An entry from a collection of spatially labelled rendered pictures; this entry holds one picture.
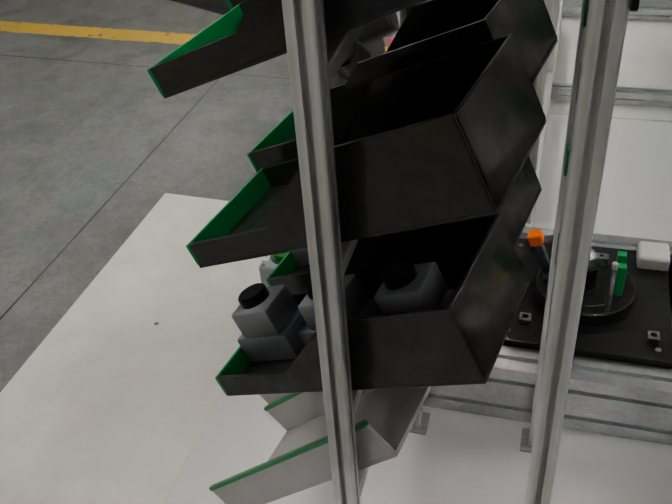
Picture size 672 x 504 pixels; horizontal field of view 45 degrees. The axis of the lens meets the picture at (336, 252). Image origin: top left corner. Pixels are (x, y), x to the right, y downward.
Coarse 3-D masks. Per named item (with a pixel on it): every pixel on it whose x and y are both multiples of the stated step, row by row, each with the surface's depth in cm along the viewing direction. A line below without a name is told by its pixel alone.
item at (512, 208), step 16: (528, 160) 82; (528, 176) 81; (512, 192) 78; (528, 192) 81; (512, 208) 77; (528, 208) 80; (512, 224) 77; (368, 240) 80; (512, 240) 76; (288, 256) 93; (352, 256) 82; (272, 272) 91; (288, 272) 93; (304, 272) 87; (352, 272) 84; (288, 288) 89; (304, 288) 88
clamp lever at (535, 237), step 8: (528, 232) 117; (536, 232) 116; (528, 240) 116; (536, 240) 116; (544, 240) 116; (552, 240) 116; (536, 248) 117; (544, 248) 118; (544, 256) 118; (544, 264) 118; (544, 272) 119
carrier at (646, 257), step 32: (608, 256) 122; (640, 256) 123; (544, 288) 119; (608, 288) 112; (640, 288) 121; (608, 320) 115; (640, 320) 115; (576, 352) 112; (608, 352) 111; (640, 352) 110
